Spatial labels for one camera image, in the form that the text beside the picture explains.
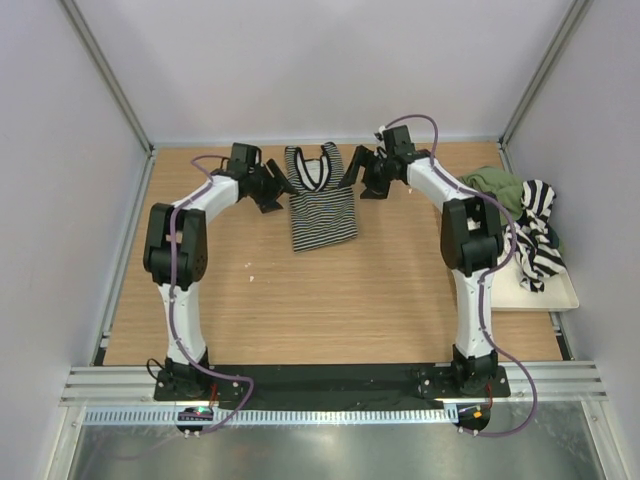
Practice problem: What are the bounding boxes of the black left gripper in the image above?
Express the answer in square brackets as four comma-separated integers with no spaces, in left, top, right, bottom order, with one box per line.
[248,159,298,213]

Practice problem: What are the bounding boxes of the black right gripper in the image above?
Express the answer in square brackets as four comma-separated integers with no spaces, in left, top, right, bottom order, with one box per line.
[337,145,393,200]

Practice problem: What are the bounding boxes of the thin-striped black white tank top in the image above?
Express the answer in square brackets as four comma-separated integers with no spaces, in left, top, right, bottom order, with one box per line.
[284,142,358,253]

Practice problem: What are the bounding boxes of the green tank top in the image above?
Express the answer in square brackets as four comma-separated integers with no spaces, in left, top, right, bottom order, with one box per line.
[459,166,524,221]

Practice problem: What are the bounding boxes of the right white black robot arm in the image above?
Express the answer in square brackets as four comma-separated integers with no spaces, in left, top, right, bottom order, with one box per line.
[339,126,503,396]

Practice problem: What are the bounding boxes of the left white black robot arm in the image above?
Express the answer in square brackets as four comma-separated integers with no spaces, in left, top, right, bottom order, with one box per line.
[143,143,297,401]

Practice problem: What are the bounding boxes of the wide-striped black white tank top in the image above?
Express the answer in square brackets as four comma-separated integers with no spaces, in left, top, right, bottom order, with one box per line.
[501,180,566,292]

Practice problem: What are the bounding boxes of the white plastic tray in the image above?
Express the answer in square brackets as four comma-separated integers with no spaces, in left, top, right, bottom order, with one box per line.
[491,261,580,312]

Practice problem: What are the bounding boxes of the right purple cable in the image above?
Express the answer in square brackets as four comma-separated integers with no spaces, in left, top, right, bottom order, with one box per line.
[382,114,540,440]

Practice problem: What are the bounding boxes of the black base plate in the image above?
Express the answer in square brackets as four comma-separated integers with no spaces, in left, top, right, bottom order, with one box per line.
[154,364,510,409]

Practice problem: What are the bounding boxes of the left aluminium corner post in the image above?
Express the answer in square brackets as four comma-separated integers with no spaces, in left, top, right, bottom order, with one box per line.
[58,0,154,156]

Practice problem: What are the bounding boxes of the aluminium corner post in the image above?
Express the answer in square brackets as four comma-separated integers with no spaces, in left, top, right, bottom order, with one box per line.
[58,0,154,156]
[498,0,593,150]

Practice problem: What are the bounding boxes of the right aluminium corner post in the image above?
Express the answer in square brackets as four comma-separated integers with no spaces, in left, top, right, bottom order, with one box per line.
[498,0,593,150]

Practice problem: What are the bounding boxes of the aluminium frame rail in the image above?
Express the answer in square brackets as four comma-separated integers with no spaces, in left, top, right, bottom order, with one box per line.
[60,361,607,411]

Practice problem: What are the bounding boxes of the slotted cable duct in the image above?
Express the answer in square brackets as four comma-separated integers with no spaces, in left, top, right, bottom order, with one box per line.
[84,405,458,427]

